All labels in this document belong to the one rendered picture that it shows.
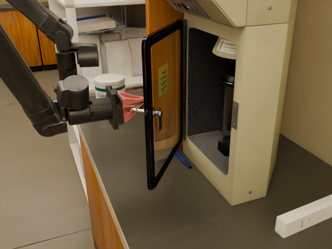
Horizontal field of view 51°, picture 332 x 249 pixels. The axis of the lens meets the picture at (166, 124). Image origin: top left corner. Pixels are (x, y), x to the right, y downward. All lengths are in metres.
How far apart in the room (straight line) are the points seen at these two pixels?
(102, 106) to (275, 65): 0.42
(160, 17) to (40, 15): 0.34
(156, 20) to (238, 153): 0.47
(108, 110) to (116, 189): 0.27
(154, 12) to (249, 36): 0.38
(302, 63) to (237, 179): 0.54
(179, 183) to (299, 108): 0.54
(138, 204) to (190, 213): 0.15
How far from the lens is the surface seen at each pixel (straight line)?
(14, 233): 2.49
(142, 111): 0.87
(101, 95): 1.50
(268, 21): 0.82
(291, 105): 1.37
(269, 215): 0.97
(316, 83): 1.27
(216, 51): 0.93
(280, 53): 0.86
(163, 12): 1.09
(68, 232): 2.38
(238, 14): 0.77
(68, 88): 0.81
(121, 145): 1.27
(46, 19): 1.09
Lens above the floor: 1.54
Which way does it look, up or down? 25 degrees down
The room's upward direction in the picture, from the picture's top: 1 degrees counter-clockwise
